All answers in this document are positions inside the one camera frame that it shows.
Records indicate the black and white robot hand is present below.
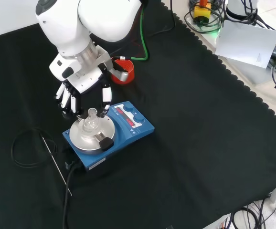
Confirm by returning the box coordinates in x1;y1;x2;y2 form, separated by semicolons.
49;54;114;120

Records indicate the clear round-bottom flask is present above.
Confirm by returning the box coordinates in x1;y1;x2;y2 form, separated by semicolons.
82;107;100;132

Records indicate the heater with blue base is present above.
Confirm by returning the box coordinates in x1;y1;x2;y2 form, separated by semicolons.
62;101;155;173

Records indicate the thin metal temperature probe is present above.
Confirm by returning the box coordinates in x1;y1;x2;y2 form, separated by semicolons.
42;136;73;197

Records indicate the black bench cloth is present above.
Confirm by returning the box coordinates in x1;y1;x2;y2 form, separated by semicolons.
0;0;276;229

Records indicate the yellow stop button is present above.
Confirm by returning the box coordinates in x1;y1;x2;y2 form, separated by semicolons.
193;0;212;24

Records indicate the pale board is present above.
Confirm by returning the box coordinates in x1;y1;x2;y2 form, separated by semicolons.
214;19;276;69

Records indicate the pale grey box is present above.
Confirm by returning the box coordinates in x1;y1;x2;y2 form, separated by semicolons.
223;57;276;84

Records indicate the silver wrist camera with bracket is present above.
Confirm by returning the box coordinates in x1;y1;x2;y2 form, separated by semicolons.
96;49;129;83

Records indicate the red ribbed flask ring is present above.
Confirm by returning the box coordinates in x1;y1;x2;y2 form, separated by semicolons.
109;58;135;84

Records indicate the black probe cable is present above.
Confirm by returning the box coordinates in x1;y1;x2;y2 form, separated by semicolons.
11;127;58;167

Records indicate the green cable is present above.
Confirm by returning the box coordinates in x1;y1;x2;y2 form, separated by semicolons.
130;4;149;61

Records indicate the black cable across cloth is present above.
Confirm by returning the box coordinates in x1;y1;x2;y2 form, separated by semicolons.
149;0;177;37

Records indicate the black heater power cable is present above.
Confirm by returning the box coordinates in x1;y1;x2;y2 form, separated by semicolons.
62;162;81;229

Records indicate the black stop button cable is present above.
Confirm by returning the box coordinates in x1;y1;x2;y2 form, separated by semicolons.
184;4;225;34

